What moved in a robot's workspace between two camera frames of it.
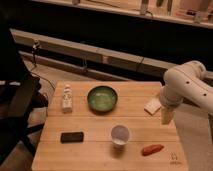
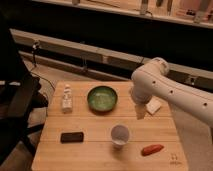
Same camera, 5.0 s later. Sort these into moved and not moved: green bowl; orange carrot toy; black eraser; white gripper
Moved: white gripper
Not moved: black eraser; orange carrot toy; green bowl
